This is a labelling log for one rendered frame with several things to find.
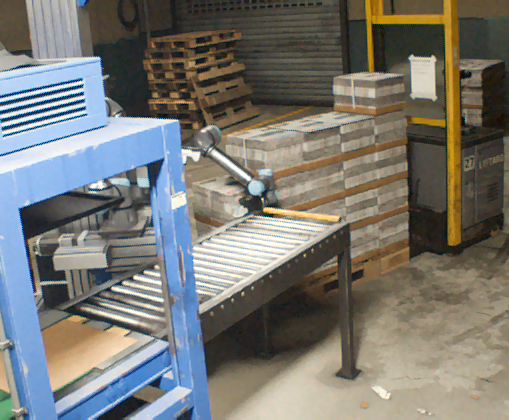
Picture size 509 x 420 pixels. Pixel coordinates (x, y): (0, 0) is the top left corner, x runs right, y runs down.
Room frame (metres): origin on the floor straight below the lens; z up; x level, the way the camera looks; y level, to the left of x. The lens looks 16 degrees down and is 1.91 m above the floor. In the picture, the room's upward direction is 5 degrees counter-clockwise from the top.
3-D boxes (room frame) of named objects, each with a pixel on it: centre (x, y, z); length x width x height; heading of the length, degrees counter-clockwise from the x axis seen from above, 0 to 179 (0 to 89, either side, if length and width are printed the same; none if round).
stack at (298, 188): (4.43, -0.27, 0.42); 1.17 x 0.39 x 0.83; 126
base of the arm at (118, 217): (3.59, 0.62, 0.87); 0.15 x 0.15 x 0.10
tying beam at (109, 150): (2.18, 0.75, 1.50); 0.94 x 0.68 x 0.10; 53
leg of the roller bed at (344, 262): (3.36, -0.44, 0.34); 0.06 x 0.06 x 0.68; 53
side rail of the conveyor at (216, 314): (2.84, -0.06, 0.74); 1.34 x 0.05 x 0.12; 143
